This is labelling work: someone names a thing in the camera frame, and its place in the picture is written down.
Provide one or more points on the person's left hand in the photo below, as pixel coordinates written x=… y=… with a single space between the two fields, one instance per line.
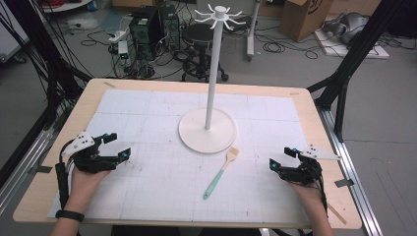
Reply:
x=86 y=185

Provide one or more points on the person's right hand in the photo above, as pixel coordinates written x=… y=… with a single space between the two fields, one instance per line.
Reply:
x=306 y=195

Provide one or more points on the white grid mat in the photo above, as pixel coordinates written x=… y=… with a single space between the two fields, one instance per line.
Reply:
x=164 y=183

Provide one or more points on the black tape piece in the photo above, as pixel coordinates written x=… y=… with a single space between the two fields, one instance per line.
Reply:
x=344 y=183
x=43 y=169

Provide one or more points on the white stand post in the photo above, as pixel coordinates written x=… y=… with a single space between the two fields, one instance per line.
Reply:
x=251 y=32

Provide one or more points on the black round stool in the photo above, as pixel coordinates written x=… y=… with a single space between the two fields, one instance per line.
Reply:
x=201 y=39

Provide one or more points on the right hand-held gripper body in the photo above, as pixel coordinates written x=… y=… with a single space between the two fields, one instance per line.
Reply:
x=300 y=172

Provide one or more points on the aluminium rail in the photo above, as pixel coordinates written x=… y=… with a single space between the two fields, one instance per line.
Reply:
x=23 y=164
x=350 y=177

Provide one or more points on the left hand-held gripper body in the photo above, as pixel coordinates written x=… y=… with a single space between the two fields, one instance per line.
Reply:
x=86 y=160

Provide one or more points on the white power adapter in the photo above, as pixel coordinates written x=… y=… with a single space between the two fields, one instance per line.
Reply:
x=123 y=50

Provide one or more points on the black computer tower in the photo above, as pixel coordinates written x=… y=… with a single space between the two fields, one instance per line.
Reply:
x=144 y=32
x=170 y=28

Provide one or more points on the white floor board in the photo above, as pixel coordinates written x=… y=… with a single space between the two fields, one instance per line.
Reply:
x=357 y=50

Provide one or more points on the white hook rack stand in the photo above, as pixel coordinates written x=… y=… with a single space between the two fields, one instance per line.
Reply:
x=209 y=98

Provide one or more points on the white power strip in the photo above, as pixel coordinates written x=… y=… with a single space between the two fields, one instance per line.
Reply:
x=118 y=36

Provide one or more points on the black metal frame strut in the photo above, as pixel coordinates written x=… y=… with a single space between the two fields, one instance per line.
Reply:
x=354 y=55
x=42 y=49

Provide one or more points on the beige tape strip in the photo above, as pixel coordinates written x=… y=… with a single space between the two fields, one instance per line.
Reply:
x=337 y=213

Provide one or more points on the brown cardboard box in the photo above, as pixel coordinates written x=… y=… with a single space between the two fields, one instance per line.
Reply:
x=303 y=18

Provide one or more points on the black wristband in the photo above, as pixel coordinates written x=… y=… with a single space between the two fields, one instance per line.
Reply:
x=69 y=215

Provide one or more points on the grey headset device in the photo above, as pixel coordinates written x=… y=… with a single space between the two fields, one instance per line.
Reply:
x=349 y=28

